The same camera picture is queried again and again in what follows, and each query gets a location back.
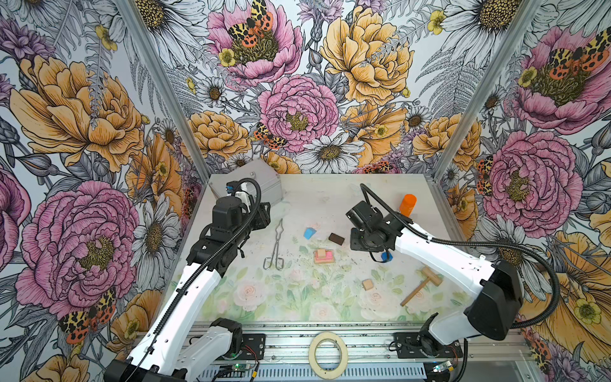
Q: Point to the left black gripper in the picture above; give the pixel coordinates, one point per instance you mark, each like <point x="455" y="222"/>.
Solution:
<point x="263" y="218"/>

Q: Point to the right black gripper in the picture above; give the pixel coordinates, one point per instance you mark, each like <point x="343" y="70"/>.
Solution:
<point x="355" y="245"/>

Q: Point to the pink block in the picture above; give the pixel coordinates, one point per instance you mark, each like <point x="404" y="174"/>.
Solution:
<point x="329" y="255"/>

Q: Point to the light blue triangular block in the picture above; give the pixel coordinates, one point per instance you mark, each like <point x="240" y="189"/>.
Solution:
<point x="309" y="233"/>

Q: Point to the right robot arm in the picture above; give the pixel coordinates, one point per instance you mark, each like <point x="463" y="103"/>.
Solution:
<point x="494" y="289"/>

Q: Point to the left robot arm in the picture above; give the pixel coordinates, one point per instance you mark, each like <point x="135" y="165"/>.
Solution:
<point x="162" y="354"/>

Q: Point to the blue cube block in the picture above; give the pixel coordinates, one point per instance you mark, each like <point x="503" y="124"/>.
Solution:
<point x="386" y="257"/>

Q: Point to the dark brown block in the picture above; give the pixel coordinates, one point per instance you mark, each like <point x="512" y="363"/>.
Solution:
<point x="336" y="239"/>

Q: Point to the silver metal case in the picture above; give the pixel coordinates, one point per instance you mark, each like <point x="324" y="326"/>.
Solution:
<point x="268" y="179"/>

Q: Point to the orange plastic bottle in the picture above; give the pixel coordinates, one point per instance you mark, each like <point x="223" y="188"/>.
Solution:
<point x="407" y="205"/>

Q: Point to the metal tongs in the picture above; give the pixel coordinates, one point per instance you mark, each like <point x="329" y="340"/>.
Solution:
<point x="275" y="260"/>

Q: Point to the thin wood stick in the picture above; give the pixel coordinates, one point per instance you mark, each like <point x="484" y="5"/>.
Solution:
<point x="430" y="277"/>

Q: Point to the masking tape roll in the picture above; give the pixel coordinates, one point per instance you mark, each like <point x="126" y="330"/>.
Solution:
<point x="328" y="356"/>

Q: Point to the right green circuit board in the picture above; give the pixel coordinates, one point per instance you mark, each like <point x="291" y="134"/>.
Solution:
<point x="446" y="366"/>

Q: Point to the green circuit board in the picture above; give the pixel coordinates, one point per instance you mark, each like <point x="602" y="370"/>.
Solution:
<point x="446" y="366"/>
<point x="238" y="370"/>

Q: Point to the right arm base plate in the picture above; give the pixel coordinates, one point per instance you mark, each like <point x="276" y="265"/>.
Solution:
<point x="405" y="344"/>

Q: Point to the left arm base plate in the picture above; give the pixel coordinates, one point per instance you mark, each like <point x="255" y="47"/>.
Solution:
<point x="253" y="347"/>

